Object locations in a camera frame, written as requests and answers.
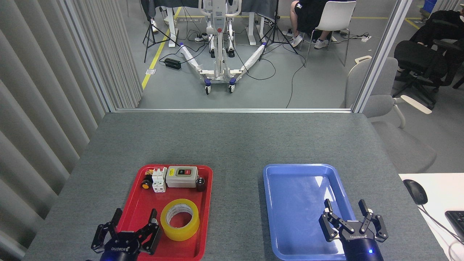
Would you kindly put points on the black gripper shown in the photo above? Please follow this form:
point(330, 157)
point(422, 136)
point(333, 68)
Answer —
point(362, 248)
point(121, 250)

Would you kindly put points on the yellow tape roll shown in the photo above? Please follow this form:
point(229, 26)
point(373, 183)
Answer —
point(179, 232)

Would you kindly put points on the yellow push button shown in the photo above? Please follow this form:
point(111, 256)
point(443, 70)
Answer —
point(146, 185)

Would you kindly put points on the white terminal block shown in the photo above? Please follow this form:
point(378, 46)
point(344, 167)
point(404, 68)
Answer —
point(158, 183)

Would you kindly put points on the blue plastic tray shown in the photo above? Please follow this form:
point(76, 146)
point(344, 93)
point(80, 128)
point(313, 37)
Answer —
point(293, 210)

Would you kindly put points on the small orange black component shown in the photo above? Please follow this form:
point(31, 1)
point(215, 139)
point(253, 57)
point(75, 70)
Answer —
point(149, 172)

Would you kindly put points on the black computer mouse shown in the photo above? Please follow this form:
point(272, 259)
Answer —
point(415, 191)

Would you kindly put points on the red plastic tray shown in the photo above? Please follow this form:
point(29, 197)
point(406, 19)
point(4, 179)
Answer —
point(203, 217)

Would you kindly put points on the grey office chair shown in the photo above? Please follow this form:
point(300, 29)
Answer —
point(398, 145)

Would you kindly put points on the black keyboard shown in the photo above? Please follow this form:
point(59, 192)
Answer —
point(457, 223)

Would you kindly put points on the grey pleated curtain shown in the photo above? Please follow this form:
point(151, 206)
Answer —
point(36, 90)

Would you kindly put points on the black power adapter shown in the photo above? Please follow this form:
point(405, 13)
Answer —
point(172, 63)

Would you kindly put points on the black office chair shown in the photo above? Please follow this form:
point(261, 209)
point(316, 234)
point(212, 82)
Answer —
point(420, 59)

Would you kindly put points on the white power strip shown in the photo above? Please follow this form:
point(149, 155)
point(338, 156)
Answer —
point(201, 38)
point(366, 37)

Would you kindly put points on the white wheeled stand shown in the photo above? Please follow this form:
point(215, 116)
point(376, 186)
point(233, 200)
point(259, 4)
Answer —
point(218, 61)

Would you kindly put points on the black tripod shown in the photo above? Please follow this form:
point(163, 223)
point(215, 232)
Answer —
point(150, 34)
point(276, 29)

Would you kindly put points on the white plastic chair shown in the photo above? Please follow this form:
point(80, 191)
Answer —
point(337, 16)

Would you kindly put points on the person's foot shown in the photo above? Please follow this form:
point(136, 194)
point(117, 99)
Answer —
point(154, 26)

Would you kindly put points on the seated person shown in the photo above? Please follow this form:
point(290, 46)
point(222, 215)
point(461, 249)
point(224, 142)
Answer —
point(308, 14)
point(446, 21)

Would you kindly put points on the blue bin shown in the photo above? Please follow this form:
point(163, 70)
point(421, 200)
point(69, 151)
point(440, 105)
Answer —
point(429, 6)

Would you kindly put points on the grey push button switch box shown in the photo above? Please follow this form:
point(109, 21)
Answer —
point(181, 181)

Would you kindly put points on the dark cylindrical knob switch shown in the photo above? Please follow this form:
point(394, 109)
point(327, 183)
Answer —
point(200, 185)

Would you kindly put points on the silver frame rail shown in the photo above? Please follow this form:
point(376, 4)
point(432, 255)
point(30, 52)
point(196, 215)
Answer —
point(232, 110)

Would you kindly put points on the silver frame post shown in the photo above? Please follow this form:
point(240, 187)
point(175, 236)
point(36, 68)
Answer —
point(380, 54)
point(90, 58)

